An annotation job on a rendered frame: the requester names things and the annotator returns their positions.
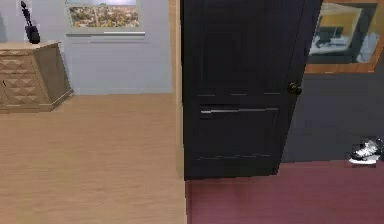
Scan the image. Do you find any black room door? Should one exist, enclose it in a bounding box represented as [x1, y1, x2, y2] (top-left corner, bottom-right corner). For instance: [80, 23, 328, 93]
[180, 0, 324, 181]

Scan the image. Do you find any dark round door knob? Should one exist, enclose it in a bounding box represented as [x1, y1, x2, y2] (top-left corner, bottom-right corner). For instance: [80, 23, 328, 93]
[287, 81, 303, 97]

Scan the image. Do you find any grey framed window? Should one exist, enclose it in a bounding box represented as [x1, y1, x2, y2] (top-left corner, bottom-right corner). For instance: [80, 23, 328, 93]
[64, 0, 147, 37]

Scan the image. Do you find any light wooden chest of drawers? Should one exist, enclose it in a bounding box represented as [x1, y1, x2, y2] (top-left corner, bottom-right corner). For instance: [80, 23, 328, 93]
[0, 40, 75, 113]

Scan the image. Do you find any black vase with stem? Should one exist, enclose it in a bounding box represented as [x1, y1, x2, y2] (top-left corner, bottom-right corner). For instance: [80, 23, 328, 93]
[20, 0, 41, 45]

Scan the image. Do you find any grey and white shoe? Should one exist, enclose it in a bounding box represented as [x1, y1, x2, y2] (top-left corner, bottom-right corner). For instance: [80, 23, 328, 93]
[348, 137, 384, 166]

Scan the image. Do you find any wooden framed wall picture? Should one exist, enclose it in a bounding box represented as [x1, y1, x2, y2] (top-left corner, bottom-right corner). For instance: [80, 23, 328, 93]
[304, 0, 384, 75]

